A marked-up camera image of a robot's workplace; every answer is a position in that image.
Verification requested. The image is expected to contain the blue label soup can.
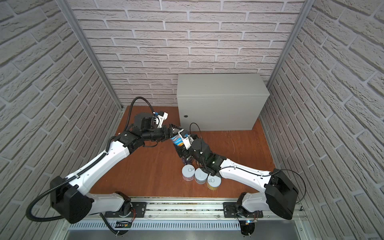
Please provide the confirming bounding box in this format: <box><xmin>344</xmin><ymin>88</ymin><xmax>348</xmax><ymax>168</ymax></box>
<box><xmin>171</xmin><ymin>133</ymin><xmax>183</xmax><ymax>147</ymax></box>

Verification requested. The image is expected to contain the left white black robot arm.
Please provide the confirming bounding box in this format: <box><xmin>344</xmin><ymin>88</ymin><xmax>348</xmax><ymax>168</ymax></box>
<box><xmin>50</xmin><ymin>125</ymin><xmax>180</xmax><ymax>224</ymax></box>

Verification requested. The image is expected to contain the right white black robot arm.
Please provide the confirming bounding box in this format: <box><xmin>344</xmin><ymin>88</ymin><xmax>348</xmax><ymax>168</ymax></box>
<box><xmin>174</xmin><ymin>137</ymin><xmax>299</xmax><ymax>220</ymax></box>

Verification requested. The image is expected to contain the white lid purple can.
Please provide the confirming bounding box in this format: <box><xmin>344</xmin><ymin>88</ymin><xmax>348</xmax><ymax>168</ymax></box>
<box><xmin>182</xmin><ymin>165</ymin><xmax>195</xmax><ymax>182</ymax></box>

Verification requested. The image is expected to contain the silver top centre can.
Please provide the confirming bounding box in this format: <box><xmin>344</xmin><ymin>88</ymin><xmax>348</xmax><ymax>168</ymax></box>
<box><xmin>195</xmin><ymin>168</ymin><xmax>208</xmax><ymax>185</ymax></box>

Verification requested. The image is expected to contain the yellow label pull-tab can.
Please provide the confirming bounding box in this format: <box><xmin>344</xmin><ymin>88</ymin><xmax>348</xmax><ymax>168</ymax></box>
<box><xmin>206</xmin><ymin>175</ymin><xmax>222</xmax><ymax>191</ymax></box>

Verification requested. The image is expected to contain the grey metal cabinet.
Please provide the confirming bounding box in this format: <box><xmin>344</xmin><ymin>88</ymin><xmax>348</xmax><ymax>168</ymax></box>
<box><xmin>177</xmin><ymin>74</ymin><xmax>270</xmax><ymax>131</ymax></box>

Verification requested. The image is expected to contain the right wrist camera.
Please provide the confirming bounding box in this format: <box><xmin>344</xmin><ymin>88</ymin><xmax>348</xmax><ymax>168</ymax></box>
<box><xmin>178</xmin><ymin>129</ymin><xmax>193</xmax><ymax>150</ymax></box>

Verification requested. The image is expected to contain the right thin black cable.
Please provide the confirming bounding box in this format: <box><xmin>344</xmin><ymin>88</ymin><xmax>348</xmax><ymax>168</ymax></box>
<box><xmin>188</xmin><ymin>122</ymin><xmax>307</xmax><ymax>205</ymax></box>

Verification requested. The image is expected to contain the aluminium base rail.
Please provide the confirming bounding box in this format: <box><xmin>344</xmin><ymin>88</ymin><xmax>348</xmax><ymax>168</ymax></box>
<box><xmin>59</xmin><ymin>196</ymin><xmax>307</xmax><ymax>223</ymax></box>

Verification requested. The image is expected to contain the left black corrugated cable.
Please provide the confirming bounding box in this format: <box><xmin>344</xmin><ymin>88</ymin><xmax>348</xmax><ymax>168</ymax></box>
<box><xmin>25</xmin><ymin>96</ymin><xmax>157</xmax><ymax>223</ymax></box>

